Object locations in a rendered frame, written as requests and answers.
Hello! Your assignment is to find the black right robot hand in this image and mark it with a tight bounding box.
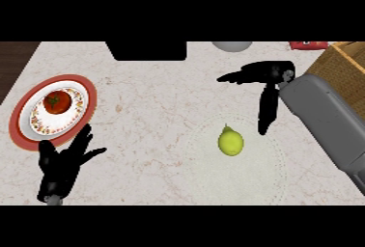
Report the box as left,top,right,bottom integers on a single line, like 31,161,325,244
215,60,297,136

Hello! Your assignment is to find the round red placemat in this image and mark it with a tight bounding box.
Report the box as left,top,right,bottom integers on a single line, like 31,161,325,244
7,73,99,152

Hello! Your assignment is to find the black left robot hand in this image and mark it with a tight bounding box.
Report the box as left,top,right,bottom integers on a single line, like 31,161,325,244
35,123,108,205

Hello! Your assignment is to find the dark wooden panel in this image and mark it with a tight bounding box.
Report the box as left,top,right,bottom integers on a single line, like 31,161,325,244
0,41,43,104

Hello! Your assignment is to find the red box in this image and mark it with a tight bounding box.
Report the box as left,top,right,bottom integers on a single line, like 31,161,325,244
288,41,329,51

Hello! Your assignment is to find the yellow-green pear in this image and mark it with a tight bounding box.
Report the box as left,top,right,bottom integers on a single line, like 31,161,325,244
217,123,245,157

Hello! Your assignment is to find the white floral plate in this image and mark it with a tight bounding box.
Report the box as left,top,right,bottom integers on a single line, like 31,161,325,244
20,80,90,142

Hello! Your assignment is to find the red tomato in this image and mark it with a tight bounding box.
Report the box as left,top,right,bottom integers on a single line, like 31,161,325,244
43,90,72,115

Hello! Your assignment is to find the wicker basket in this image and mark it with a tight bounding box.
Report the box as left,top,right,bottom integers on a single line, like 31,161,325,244
304,41,365,122

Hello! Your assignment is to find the round white placemat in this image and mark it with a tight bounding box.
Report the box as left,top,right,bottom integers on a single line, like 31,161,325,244
181,113,289,206

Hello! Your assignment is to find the black appliance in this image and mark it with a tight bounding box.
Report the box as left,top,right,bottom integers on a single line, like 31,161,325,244
103,41,187,62

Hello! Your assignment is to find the grey round bowl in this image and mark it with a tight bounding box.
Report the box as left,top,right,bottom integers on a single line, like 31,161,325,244
211,41,254,52

